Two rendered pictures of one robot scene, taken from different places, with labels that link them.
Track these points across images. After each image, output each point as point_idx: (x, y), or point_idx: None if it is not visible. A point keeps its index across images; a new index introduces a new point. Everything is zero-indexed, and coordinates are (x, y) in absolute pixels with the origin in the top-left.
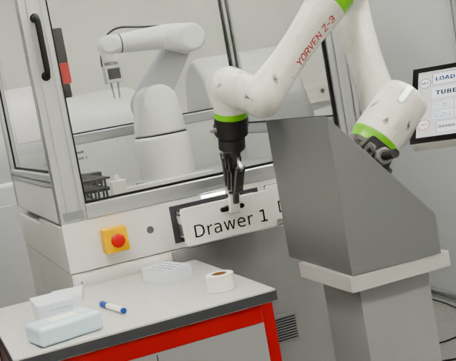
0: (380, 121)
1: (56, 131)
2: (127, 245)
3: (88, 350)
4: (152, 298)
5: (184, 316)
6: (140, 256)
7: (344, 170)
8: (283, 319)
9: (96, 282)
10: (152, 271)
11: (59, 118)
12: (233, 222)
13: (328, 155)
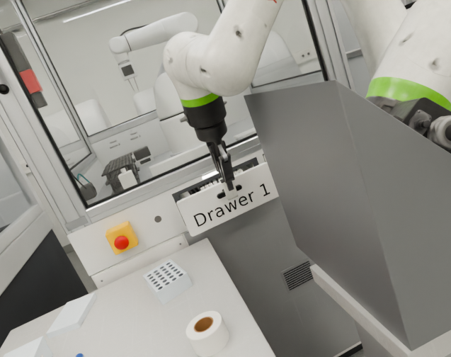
0: (424, 67)
1: (33, 145)
2: (134, 242)
3: None
4: (133, 347)
5: None
6: (153, 245)
7: (384, 181)
8: (299, 266)
9: (117, 277)
10: (149, 284)
11: (33, 131)
12: (234, 202)
13: (346, 156)
